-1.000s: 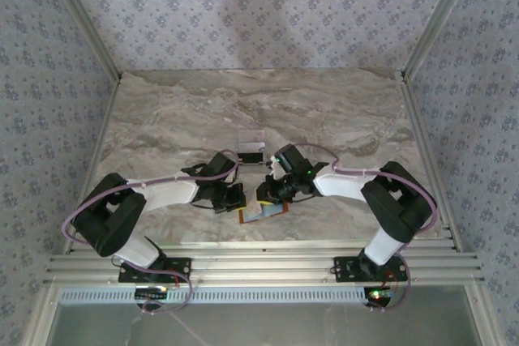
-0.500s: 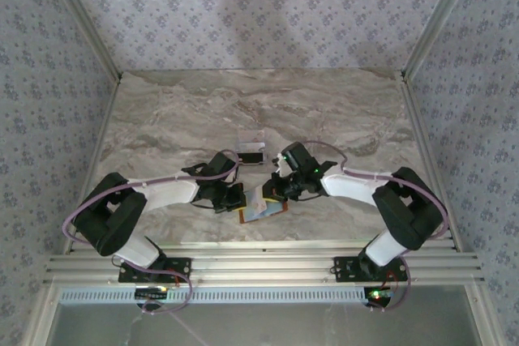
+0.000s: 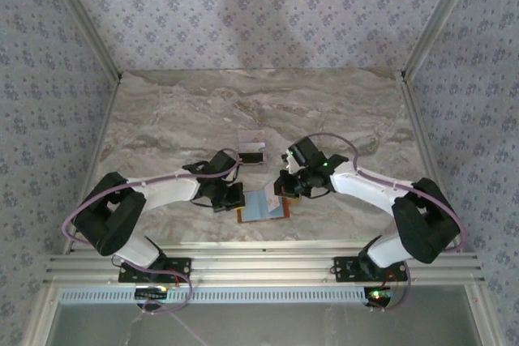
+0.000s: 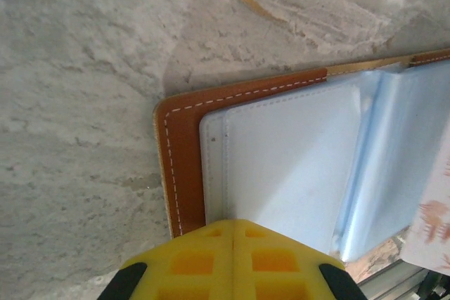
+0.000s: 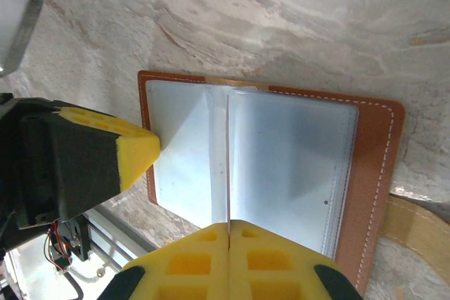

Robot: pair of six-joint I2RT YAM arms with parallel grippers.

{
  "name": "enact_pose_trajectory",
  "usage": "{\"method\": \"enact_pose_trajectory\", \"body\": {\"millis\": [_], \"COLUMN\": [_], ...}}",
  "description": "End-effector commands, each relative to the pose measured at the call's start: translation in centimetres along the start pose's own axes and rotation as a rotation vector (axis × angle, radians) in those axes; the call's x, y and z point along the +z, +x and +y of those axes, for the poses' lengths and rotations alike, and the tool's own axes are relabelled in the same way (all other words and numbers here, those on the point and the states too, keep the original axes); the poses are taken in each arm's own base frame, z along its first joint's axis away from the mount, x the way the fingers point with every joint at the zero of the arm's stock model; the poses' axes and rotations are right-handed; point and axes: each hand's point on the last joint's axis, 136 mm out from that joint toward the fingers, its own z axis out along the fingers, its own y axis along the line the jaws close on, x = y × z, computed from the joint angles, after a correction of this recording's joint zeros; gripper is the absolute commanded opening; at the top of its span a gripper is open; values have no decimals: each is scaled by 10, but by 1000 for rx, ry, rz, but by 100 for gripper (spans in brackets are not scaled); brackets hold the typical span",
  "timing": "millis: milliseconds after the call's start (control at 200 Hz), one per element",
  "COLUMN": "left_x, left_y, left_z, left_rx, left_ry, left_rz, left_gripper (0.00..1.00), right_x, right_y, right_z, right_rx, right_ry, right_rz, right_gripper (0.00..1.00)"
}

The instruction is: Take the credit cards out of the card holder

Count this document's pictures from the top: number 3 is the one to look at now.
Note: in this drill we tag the white pink printed credit card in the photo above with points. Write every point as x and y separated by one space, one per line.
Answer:
272 204

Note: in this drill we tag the brown leather card holder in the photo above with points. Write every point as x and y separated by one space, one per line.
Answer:
286 211

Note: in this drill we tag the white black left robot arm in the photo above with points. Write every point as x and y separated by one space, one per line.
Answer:
170 192

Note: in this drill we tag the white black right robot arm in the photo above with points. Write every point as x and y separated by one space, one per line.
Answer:
357 184

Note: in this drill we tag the small black box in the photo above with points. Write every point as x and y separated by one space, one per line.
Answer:
250 158

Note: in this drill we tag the aluminium slotted base beam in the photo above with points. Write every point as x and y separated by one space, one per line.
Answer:
263 269

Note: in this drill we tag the small circuit board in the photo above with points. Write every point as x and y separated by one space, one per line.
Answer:
152 293
379 295

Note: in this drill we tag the aluminium table edge rail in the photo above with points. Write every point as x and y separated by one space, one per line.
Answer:
263 245

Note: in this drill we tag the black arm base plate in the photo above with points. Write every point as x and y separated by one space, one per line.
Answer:
178 269
344 269

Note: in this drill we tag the aluminium side rail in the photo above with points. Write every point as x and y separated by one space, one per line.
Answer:
421 139
95 159

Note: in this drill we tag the aluminium corner post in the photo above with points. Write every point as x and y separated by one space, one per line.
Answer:
86 18
438 18

